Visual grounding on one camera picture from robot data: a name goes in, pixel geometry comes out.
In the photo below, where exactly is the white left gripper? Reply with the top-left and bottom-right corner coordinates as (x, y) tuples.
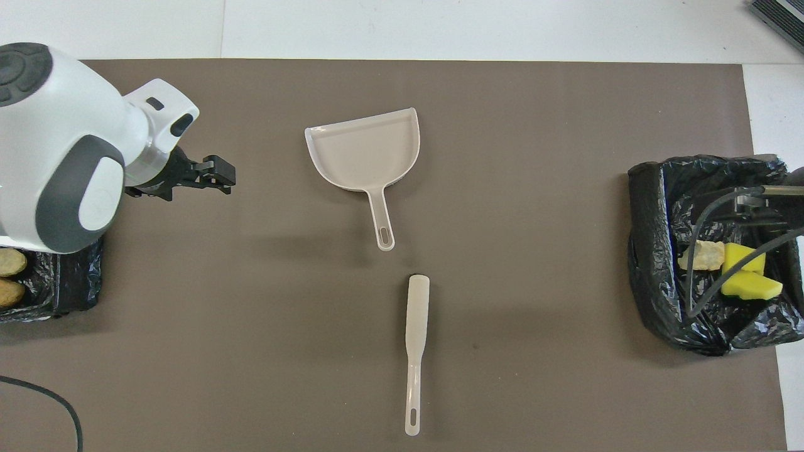
(122, 78), (237, 202)

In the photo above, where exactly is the pale bread piece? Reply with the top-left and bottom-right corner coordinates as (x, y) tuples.
(0, 248), (29, 277)

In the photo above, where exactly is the beige plastic dustpan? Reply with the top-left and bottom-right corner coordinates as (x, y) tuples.
(305, 107), (420, 252)

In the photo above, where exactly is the brown bread roll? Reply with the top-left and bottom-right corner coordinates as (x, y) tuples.
(0, 277), (26, 308)

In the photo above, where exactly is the beige hand brush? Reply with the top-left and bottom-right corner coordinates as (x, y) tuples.
(405, 274), (431, 437)

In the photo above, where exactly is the torn striped bread piece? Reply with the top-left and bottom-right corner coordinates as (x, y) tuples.
(678, 239), (727, 272)

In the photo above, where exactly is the green and yellow sponge piece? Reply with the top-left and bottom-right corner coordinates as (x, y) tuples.
(722, 242), (767, 276)

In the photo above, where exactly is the notched yellow sponge piece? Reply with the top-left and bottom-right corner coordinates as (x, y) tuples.
(720, 270), (784, 301)

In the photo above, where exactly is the black bag lined bin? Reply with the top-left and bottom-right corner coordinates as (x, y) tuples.
(628, 154), (804, 357)
(0, 235), (105, 325)

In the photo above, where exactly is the brown table mat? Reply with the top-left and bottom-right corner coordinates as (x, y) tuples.
(0, 59), (788, 452)

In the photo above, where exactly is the dark grey ribbed device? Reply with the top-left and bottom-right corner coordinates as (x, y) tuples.
(749, 0), (804, 54)

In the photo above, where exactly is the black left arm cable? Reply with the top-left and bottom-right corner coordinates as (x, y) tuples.
(0, 375), (84, 452)

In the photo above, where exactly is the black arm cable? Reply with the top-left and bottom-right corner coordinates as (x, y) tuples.
(685, 186), (804, 318)
(0, 375), (84, 452)

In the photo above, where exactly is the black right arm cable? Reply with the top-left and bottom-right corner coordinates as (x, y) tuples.
(685, 186), (804, 318)

